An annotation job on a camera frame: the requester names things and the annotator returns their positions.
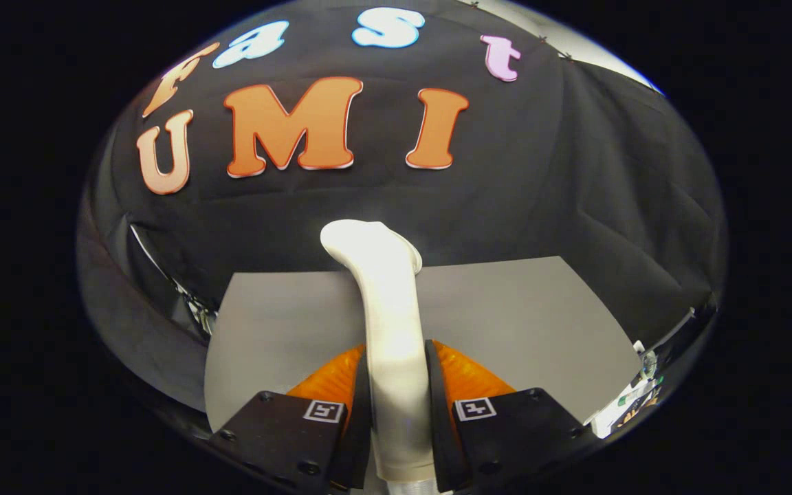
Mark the white garment steamer handle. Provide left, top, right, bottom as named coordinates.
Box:
left=320, top=220, right=438, bottom=483

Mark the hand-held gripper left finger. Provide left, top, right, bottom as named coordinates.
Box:
left=209, top=344, right=373, bottom=495

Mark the white tray of small items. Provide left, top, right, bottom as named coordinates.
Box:
left=588, top=340, right=665, bottom=439

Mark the grey top drawer cabinet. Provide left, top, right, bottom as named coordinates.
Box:
left=203, top=256, right=644, bottom=434

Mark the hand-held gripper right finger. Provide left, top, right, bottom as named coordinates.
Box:
left=426, top=340, right=586, bottom=493

